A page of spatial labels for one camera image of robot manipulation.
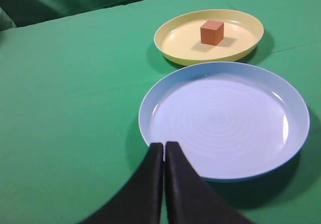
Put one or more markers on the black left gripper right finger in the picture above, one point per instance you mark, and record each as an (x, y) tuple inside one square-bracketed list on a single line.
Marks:
[(189, 199)]

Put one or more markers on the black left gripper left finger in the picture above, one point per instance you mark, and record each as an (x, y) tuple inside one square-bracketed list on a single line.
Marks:
[(140, 199)]

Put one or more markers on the red cube block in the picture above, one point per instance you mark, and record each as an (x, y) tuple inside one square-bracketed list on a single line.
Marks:
[(212, 32)]

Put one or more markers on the blue plastic plate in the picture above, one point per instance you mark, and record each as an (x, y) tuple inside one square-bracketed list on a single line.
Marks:
[(233, 121)]

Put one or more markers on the yellow plastic plate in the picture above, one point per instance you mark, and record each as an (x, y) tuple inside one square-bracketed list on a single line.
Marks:
[(179, 39)]

